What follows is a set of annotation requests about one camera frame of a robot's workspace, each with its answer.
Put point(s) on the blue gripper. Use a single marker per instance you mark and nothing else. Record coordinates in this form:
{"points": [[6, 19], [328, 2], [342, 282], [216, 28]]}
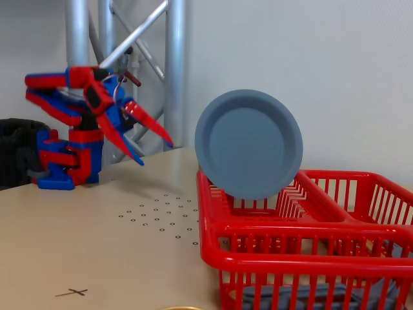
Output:
{"points": [[120, 117]]}

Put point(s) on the gold plastic spoon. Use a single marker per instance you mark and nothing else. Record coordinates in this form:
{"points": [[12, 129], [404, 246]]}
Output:
{"points": [[233, 294]]}

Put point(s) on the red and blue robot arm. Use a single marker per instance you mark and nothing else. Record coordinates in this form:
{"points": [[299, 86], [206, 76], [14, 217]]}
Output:
{"points": [[61, 111]]}

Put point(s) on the red plastic dish rack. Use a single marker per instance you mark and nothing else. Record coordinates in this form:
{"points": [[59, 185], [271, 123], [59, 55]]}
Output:
{"points": [[290, 263]]}

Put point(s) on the grey plastic plate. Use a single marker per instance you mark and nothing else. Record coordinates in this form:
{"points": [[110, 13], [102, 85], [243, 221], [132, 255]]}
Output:
{"points": [[248, 145]]}

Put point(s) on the gold plastic cup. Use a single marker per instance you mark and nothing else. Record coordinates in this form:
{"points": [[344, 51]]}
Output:
{"points": [[180, 308]]}

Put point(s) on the silver metal truss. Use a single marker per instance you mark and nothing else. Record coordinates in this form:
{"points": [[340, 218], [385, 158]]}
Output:
{"points": [[175, 64]]}

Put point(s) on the grey plastic spoon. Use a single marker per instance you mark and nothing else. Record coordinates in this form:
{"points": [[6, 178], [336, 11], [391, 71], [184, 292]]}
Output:
{"points": [[290, 292]]}

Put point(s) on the black waste bin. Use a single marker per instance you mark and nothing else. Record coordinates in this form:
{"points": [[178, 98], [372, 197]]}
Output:
{"points": [[16, 145]]}

